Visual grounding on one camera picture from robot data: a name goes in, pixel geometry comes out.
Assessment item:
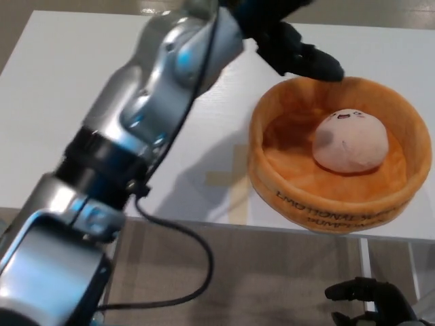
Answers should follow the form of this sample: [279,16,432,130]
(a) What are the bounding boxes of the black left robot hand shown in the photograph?
[233,0,346,83]

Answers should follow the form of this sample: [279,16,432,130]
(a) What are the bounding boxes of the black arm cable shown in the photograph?
[94,13,215,310]

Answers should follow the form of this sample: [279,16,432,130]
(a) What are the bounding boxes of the short masking tape strip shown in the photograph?
[205,168,241,188]

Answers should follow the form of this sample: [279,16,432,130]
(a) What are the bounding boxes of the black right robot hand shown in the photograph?
[324,276,415,326]

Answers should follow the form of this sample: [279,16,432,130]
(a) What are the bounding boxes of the pink round plush toy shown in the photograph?
[312,107,390,174]

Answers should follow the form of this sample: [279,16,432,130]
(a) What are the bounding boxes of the orange plush round plate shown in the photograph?
[247,75,428,236]

